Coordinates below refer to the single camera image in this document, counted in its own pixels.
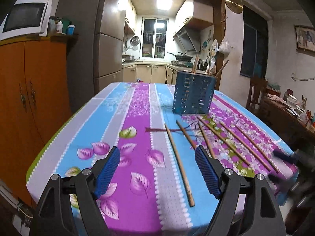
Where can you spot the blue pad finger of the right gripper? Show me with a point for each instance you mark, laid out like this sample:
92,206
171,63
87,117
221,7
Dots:
291,159

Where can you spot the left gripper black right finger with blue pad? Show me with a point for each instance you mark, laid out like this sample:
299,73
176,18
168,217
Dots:
247,205

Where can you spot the long wooden chopstick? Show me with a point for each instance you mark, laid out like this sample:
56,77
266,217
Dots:
181,168

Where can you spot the short wooden chopstick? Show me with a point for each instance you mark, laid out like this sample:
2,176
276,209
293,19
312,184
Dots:
193,145

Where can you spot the kitchen window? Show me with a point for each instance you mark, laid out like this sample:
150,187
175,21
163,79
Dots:
154,36

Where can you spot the cluttered wooden side table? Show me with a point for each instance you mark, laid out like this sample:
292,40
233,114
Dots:
292,131

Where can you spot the wooden chair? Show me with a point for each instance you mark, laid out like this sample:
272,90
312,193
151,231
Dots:
256,92

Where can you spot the floral striped tablecloth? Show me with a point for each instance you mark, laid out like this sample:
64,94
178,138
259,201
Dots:
146,195

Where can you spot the dark interior window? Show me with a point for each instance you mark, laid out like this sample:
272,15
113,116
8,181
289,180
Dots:
255,46

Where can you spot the orange wooden cabinet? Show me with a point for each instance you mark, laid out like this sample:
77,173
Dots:
34,103

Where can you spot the blue perforated utensil holder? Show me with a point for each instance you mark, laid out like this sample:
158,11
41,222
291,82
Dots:
193,93

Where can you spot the framed elephant picture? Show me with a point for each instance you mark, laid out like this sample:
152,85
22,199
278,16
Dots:
305,39

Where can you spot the white hanging plastic bag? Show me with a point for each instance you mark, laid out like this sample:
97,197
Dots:
224,47

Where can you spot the black wok on stove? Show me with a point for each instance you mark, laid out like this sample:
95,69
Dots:
181,57

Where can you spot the steel range hood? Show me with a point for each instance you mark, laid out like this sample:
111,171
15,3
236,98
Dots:
189,39

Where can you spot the blue lidded cup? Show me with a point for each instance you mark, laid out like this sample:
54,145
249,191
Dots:
70,30

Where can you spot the white bottle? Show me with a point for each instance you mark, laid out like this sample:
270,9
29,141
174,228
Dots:
59,27

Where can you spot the white microwave oven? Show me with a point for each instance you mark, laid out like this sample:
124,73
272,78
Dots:
27,17

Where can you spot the grey refrigerator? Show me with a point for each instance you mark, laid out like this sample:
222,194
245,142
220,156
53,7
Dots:
94,60

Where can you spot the round gold wall clock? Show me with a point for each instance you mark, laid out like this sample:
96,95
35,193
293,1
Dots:
235,6

